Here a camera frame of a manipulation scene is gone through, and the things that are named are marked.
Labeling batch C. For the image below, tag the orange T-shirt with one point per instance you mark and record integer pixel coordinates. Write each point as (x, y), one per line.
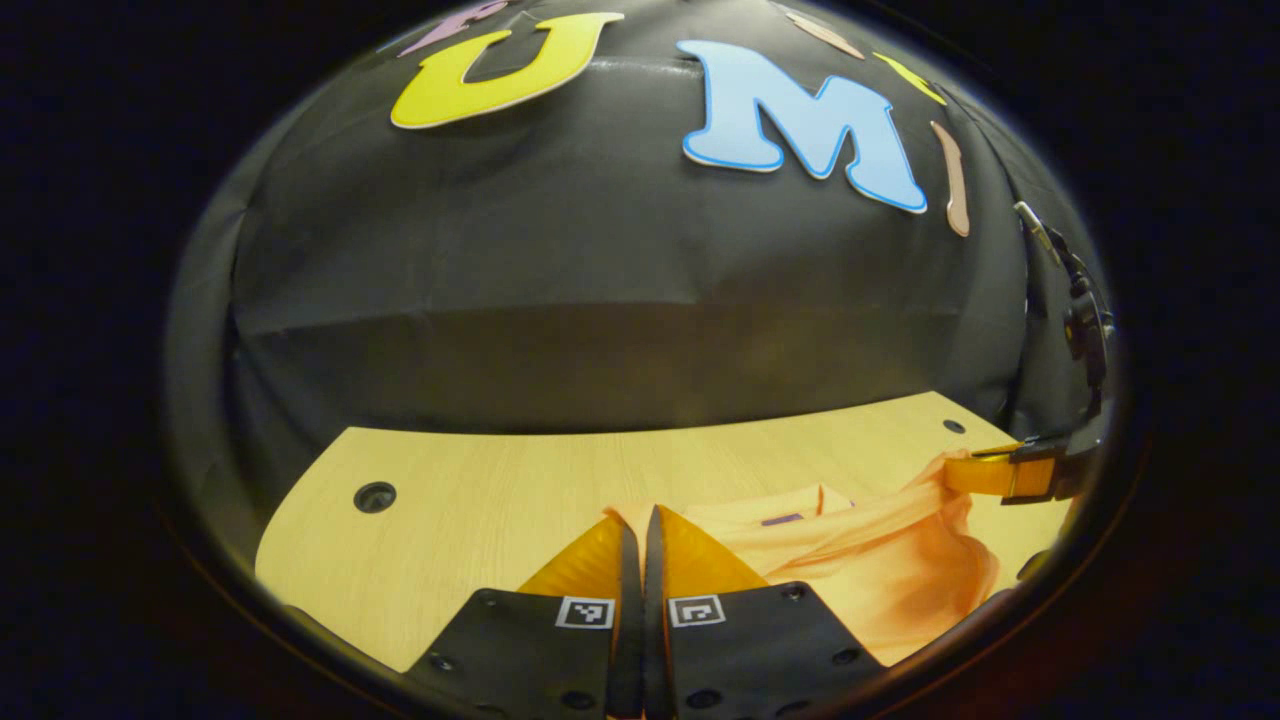
(880, 560)

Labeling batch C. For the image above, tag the black backdrop cloth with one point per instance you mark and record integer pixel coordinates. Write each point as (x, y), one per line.
(600, 300)

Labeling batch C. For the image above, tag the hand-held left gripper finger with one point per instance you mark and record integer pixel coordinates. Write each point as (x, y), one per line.
(630, 640)
(655, 650)

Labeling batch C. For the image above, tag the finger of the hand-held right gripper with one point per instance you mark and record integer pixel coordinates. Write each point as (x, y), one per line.
(1000, 477)

